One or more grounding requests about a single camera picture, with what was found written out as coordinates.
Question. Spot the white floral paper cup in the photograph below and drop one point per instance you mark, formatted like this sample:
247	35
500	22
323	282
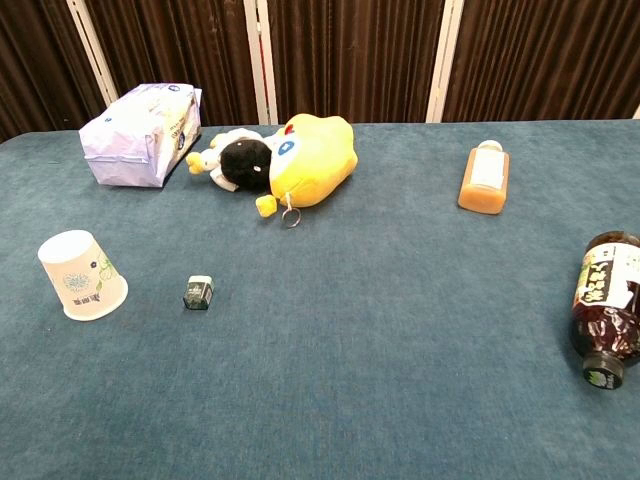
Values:
82	280

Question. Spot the yellow plush toy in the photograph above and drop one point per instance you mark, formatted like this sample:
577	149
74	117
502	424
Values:
310	160

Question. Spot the blue table cloth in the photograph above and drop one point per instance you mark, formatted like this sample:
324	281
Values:
350	350

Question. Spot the small dark green box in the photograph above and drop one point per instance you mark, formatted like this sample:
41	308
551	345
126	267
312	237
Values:
198	293

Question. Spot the orange juice bottle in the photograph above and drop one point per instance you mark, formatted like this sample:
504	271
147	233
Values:
484	185

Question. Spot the dark brown curtain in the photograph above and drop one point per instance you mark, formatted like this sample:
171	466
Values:
355	55

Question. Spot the purple tissue pack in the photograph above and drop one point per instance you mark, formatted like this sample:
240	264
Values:
135	135

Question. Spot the dark tea bottle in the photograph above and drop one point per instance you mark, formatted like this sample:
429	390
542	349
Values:
607	305

